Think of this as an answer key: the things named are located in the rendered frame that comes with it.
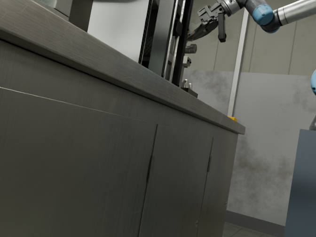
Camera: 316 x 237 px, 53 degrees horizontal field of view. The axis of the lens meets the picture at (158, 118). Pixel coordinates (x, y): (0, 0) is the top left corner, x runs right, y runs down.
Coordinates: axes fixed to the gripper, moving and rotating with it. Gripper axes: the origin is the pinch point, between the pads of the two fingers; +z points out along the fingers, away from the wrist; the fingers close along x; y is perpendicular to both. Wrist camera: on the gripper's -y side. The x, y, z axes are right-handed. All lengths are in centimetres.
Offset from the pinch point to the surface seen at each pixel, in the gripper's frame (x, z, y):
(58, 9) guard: 99, 5, -35
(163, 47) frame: 43.5, 4.9, -18.5
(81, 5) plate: 31.1, 27.2, 25.1
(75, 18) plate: 33.2, 31.2, 20.4
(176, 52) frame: 32.6, 3.8, -17.1
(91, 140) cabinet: 92, 13, -50
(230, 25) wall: -215, -31, 93
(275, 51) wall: -210, -52, 37
